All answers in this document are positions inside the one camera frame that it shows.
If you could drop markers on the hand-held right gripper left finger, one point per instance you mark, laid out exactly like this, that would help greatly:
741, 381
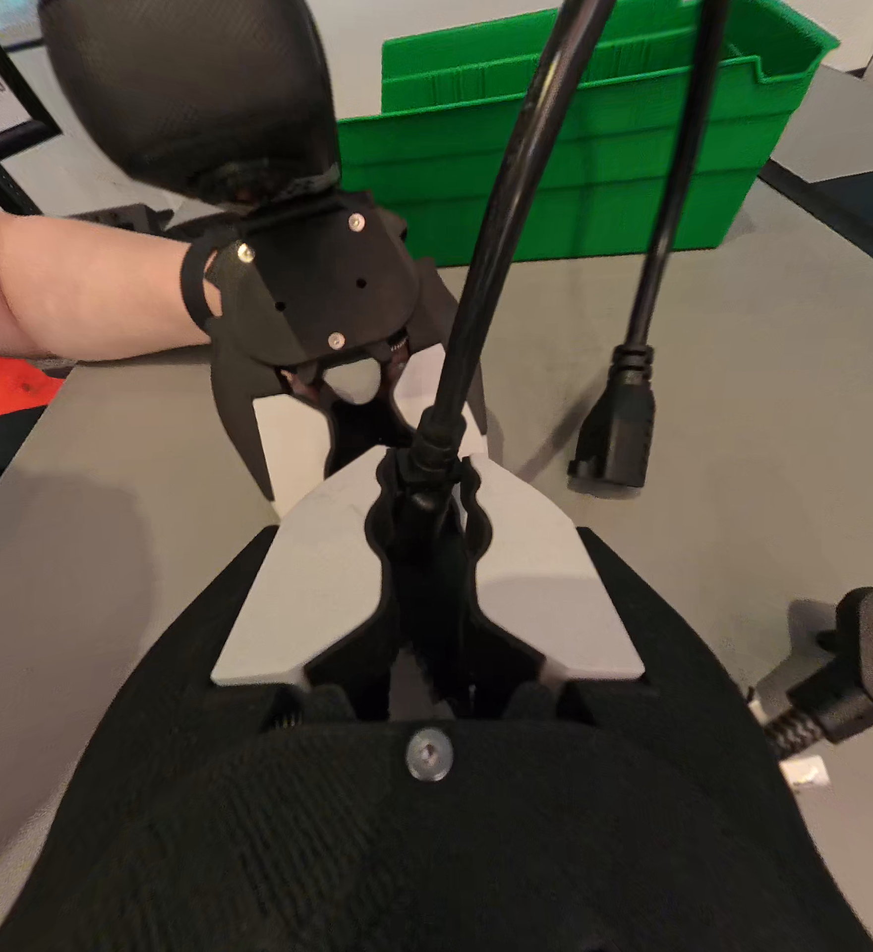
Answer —
310, 587

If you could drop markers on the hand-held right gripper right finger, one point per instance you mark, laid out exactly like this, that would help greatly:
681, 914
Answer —
548, 587

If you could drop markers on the green plastic bin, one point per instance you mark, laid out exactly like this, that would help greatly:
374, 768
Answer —
570, 193

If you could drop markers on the person's left forearm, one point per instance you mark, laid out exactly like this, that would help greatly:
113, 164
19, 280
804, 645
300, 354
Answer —
72, 290

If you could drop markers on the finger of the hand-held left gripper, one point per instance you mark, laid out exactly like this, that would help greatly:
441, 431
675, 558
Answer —
287, 446
415, 387

